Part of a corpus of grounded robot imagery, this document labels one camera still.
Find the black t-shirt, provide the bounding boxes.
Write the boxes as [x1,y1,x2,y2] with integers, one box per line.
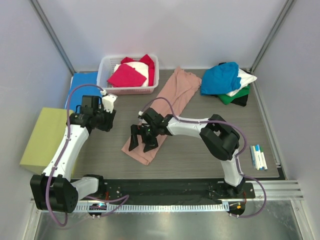
[231,94,249,107]

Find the green t-shirt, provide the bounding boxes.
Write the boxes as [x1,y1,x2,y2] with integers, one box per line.
[217,85,251,105]

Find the red t-shirt in basket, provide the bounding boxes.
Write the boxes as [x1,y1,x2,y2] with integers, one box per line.
[107,54,156,88]

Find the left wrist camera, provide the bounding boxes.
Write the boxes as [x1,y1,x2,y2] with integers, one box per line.
[100,90,118,113]

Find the yellow-green box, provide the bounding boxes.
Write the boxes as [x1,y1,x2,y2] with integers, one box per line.
[19,107,67,175]

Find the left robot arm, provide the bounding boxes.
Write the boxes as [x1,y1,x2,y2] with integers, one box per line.
[30,94,117,213]

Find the blue t-shirt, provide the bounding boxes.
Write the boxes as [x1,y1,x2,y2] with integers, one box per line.
[200,62,241,96]

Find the white plastic basket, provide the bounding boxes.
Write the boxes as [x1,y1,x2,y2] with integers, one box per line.
[96,54,159,95]

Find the white slotted cable duct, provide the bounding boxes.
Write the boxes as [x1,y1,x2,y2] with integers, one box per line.
[74,202,230,213]

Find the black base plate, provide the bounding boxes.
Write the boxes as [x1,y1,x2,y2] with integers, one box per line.
[92,178,256,206]

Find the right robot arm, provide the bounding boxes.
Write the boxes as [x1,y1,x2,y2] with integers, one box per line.
[128,107,245,198]

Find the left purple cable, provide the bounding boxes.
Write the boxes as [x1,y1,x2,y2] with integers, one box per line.
[47,84,130,228]

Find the pink t-shirt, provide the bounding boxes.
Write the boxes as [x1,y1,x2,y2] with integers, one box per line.
[121,67,202,165]

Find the white t-shirt on pile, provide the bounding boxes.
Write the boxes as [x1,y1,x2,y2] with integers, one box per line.
[226,68,258,97]

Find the marker pens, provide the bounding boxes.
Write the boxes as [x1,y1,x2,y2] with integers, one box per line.
[249,144,268,171]

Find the white t-shirt in basket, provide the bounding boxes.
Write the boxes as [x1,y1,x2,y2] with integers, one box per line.
[110,61,149,88]

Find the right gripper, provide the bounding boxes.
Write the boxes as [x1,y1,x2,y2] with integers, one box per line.
[129,123,160,153]

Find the blue folder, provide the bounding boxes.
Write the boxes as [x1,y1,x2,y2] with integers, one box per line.
[64,71,101,111]

